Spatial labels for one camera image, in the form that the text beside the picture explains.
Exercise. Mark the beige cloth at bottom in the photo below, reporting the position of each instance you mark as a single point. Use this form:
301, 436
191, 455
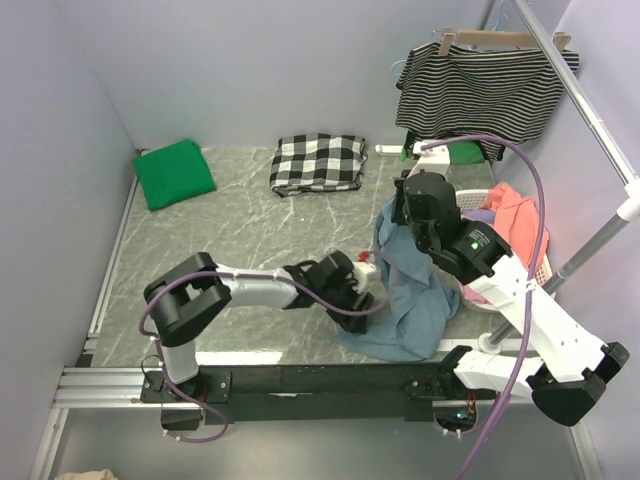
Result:
104, 474

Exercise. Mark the blue t shirt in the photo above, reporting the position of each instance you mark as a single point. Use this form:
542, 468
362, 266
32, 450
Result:
411, 327

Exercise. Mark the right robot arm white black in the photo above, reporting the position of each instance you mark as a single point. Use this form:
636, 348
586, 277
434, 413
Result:
571, 368

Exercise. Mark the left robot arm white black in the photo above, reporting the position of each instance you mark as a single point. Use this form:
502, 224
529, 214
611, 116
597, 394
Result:
185, 300

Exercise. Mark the folded green t shirt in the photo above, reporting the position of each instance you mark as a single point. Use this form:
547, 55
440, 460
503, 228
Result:
173, 174

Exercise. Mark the folded black white checkered shirt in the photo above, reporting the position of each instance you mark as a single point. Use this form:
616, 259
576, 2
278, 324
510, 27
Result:
317, 162

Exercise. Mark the lilac garment in basket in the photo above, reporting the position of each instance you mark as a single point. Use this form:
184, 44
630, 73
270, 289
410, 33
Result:
480, 215

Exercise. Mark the green garment under striped shirt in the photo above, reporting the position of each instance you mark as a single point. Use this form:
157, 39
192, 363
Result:
460, 153

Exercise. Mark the white laundry basket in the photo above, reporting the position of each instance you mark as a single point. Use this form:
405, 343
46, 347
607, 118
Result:
475, 199

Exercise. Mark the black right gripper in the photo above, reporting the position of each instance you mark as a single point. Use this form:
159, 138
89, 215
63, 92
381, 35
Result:
400, 201

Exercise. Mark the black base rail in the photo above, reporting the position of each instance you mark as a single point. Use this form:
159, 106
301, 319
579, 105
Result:
319, 392

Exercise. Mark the wooden clip hanger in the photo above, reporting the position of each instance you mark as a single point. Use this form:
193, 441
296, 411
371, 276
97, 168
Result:
484, 38

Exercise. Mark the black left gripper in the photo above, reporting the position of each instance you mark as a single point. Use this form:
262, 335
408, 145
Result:
357, 310

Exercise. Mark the black white striped shirt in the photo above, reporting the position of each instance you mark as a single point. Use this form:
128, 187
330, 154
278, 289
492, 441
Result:
509, 94

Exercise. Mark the silver clothes rack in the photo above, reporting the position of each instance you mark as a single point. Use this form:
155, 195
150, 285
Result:
588, 159

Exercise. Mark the aluminium frame rail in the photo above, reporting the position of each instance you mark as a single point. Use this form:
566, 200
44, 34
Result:
83, 387

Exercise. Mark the coral pink shirt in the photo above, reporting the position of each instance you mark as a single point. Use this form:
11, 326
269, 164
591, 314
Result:
517, 220

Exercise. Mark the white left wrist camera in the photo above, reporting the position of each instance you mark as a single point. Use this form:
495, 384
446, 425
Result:
365, 272

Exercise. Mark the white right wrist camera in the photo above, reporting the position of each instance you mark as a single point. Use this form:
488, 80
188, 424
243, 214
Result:
430, 160

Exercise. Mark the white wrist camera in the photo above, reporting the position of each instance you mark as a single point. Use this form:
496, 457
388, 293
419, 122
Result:
365, 272
430, 160

